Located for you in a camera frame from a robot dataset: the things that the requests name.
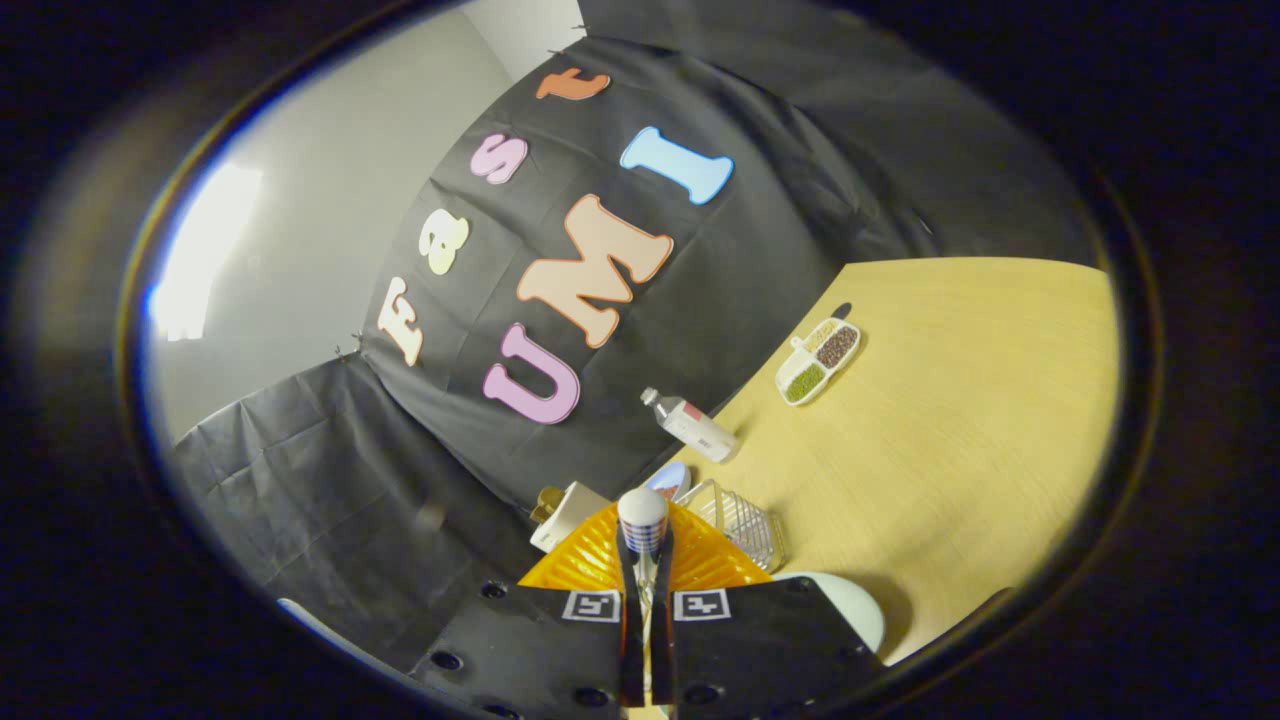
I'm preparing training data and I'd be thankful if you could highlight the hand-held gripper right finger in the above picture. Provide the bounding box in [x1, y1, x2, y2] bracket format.
[652, 503, 887, 717]

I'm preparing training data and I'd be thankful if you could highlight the metal wire basket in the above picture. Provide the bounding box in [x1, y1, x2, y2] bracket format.
[678, 479, 788, 573]

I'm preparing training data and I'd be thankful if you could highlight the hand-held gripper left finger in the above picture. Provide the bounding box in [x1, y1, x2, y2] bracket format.
[410, 503, 647, 719]

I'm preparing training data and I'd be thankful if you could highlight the blue plate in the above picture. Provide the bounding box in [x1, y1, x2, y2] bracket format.
[643, 461, 692, 503]

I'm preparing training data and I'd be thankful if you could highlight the white toaster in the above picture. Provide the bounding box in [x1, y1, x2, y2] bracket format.
[530, 481, 613, 553]

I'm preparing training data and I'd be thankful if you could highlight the white divided dish with beans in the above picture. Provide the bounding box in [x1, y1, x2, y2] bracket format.
[775, 317, 862, 407]

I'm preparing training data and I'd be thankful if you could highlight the spoon with blue checked handle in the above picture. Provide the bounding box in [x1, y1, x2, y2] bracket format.
[617, 488, 669, 720]

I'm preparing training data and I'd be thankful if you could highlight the clear plastic bottle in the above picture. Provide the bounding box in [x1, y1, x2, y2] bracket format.
[641, 387, 741, 464]

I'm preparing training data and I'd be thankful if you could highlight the black backdrop cloth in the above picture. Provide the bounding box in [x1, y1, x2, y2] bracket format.
[165, 0, 1101, 681]

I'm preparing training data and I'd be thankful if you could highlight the pale green plate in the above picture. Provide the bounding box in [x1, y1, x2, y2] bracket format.
[775, 572, 886, 656]

